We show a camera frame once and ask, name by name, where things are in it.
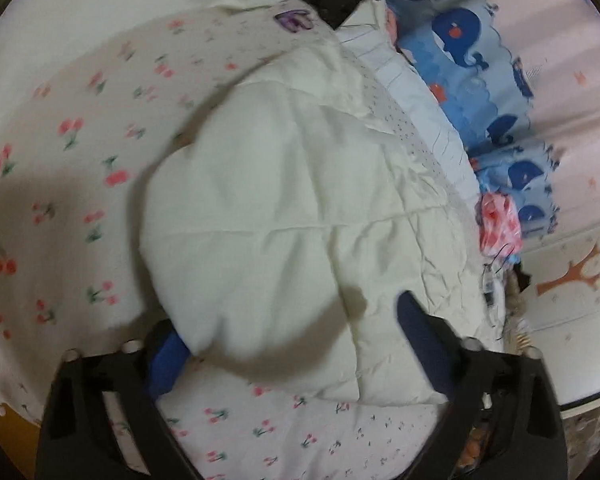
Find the pink plastic bag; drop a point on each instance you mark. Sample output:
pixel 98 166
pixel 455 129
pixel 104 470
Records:
pixel 500 225

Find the cherry print bed sheet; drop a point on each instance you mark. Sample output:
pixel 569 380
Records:
pixel 55 185

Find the small black garment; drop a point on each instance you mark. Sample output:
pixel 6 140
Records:
pixel 524 277

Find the white striped quilt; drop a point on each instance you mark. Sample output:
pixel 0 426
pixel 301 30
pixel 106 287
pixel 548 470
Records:
pixel 420 110

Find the olive garment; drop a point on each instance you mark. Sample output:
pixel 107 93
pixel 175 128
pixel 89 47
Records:
pixel 515 302

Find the whale print curtain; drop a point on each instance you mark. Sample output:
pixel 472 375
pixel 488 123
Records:
pixel 460 35

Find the cream padded jacket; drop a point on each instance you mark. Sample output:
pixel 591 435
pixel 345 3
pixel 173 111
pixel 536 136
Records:
pixel 280 210

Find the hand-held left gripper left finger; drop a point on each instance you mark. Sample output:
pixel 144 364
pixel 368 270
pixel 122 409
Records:
pixel 165 362

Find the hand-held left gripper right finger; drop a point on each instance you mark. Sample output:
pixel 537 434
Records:
pixel 422 342

